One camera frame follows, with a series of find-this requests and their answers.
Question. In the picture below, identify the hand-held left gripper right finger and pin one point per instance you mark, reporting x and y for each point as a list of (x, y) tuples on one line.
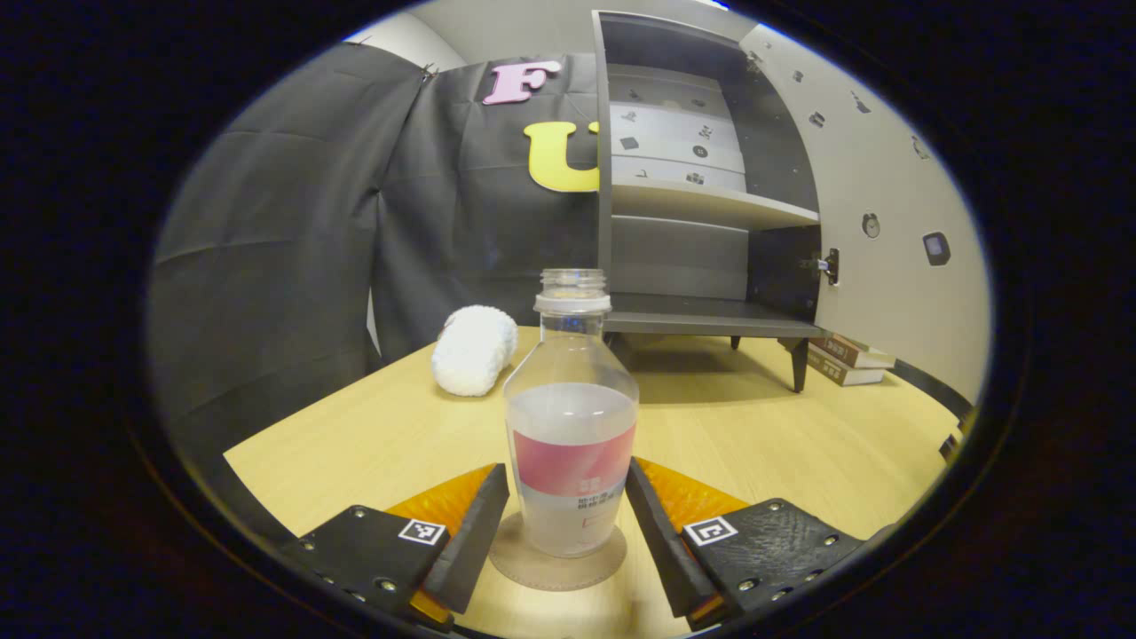
[(661, 541)]

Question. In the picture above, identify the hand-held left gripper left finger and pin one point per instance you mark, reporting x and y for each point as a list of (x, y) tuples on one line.
[(470, 541)]

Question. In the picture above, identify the round brown coaster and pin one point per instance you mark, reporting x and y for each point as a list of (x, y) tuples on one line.
[(515, 565)]

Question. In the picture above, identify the clear bottle with pink label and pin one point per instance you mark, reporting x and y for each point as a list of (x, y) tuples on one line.
[(572, 426)]

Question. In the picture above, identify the beige cabinet door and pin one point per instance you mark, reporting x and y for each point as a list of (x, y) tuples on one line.
[(905, 311)]

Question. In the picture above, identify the metal door hinge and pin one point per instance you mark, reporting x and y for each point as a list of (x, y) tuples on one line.
[(827, 266), (754, 60)]

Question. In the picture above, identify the white cabinet shelf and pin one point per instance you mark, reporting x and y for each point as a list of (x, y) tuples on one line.
[(701, 202)]

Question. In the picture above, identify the white plush toy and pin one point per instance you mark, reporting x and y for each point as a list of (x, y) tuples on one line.
[(475, 351)]

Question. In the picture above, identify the brown book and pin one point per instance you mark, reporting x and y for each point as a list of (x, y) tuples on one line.
[(854, 351)]

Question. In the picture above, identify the black backdrop cloth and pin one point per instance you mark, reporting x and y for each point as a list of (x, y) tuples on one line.
[(293, 222)]

